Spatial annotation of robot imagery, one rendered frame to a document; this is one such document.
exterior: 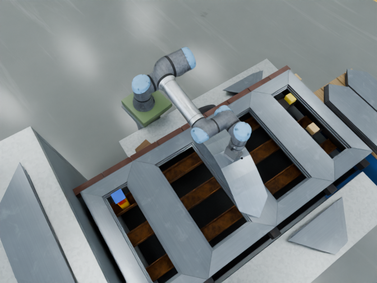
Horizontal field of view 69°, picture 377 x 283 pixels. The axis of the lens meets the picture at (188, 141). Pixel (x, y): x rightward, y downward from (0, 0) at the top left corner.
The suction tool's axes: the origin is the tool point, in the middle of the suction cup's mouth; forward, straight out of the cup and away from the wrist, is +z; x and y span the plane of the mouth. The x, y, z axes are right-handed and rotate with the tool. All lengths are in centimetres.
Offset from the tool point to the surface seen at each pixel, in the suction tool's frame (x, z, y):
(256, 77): 26, 28, 75
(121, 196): 32, 10, -52
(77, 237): 28, -6, -78
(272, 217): -36.0, 14.0, -8.1
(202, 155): 14.6, 14.5, -4.4
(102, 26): 221, 100, 77
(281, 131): -12.3, 14.1, 39.6
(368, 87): -40, 13, 106
